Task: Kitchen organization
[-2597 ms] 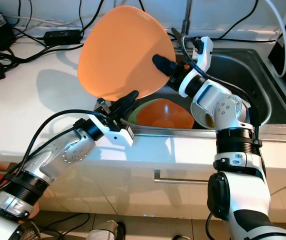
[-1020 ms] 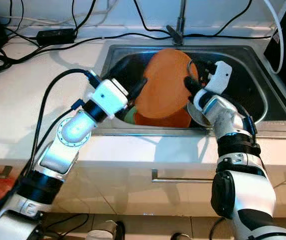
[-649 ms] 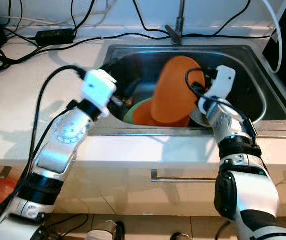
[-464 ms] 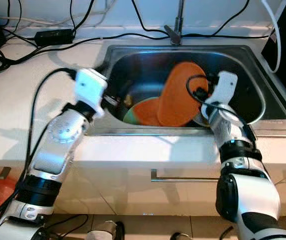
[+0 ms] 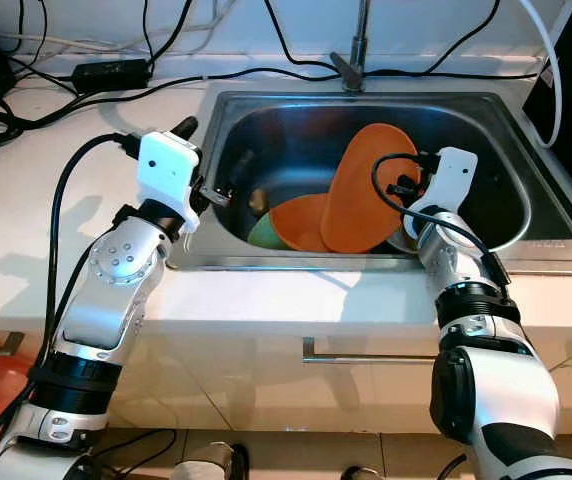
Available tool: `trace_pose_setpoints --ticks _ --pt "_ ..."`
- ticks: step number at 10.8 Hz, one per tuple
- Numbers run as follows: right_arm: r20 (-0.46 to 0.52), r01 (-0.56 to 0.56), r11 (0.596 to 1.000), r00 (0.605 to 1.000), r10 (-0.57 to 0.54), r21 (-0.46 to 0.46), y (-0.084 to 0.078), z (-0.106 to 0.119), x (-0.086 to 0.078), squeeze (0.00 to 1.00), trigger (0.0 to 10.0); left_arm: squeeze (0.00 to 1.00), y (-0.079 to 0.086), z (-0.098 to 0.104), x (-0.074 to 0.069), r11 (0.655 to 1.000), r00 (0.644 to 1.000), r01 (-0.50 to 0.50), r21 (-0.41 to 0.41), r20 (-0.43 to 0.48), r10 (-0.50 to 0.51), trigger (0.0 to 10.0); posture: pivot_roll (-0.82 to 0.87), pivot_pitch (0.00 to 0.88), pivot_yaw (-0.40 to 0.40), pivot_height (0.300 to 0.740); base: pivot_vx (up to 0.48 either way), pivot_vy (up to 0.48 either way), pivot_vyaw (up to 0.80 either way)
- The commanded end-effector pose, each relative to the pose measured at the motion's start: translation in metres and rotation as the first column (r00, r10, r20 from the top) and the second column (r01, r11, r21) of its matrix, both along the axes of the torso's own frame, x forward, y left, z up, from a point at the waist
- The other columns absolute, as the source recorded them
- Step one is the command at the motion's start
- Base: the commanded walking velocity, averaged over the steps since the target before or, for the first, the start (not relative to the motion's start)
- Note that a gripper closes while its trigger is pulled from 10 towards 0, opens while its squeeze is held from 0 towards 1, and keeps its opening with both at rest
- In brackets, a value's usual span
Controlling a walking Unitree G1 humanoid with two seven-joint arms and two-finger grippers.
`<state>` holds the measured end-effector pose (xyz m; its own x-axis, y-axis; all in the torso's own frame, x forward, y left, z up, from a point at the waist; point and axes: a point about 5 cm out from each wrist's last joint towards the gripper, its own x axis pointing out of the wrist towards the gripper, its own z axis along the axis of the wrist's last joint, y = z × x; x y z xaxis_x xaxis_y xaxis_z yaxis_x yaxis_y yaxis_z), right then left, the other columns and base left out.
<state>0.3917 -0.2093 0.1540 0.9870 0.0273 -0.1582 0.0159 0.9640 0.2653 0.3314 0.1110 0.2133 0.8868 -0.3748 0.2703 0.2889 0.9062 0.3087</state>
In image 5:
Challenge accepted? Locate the grey robot foot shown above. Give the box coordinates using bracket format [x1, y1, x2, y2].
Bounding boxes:
[338, 465, 389, 480]
[184, 442, 252, 480]

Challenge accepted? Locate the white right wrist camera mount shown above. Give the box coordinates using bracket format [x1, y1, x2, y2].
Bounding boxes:
[404, 147, 479, 241]

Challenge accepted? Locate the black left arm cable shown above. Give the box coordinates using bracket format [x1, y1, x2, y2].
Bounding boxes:
[46, 130, 152, 351]

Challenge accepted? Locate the white hose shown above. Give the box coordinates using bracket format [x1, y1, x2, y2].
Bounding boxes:
[516, 0, 564, 149]

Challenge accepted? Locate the silver metal faucet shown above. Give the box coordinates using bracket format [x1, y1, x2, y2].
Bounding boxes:
[329, 0, 377, 93]

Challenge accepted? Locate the black power cable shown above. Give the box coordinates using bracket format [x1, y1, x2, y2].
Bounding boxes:
[262, 0, 339, 76]
[423, 0, 503, 77]
[148, 62, 545, 93]
[146, 0, 199, 67]

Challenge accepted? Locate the grey robot right foot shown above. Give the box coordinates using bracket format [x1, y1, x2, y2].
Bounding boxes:
[338, 465, 389, 480]

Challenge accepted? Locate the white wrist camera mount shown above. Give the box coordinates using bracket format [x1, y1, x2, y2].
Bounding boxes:
[404, 147, 479, 241]
[136, 130, 205, 236]

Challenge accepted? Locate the green plate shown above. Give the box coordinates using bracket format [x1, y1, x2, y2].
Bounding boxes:
[246, 212, 277, 249]

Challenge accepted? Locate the grey robot left foot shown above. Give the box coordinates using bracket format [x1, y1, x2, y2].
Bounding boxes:
[184, 442, 252, 480]

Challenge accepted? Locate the white kitchen cabinet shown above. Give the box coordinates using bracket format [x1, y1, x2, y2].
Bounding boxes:
[0, 325, 572, 441]

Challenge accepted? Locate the stainless steel sink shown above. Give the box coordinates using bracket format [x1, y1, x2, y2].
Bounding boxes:
[166, 90, 572, 276]

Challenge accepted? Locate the orange bowl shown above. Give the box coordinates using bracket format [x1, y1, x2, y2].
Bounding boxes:
[268, 192, 332, 253]

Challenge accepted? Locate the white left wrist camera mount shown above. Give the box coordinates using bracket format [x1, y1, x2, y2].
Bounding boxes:
[136, 130, 205, 236]

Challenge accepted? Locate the silver drawer handle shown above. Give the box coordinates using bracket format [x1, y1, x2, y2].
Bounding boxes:
[301, 337, 439, 366]

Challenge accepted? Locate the orange plate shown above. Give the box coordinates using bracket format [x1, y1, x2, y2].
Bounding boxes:
[319, 122, 422, 254]

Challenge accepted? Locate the black power adapter brick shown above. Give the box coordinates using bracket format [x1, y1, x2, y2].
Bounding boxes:
[73, 60, 152, 94]

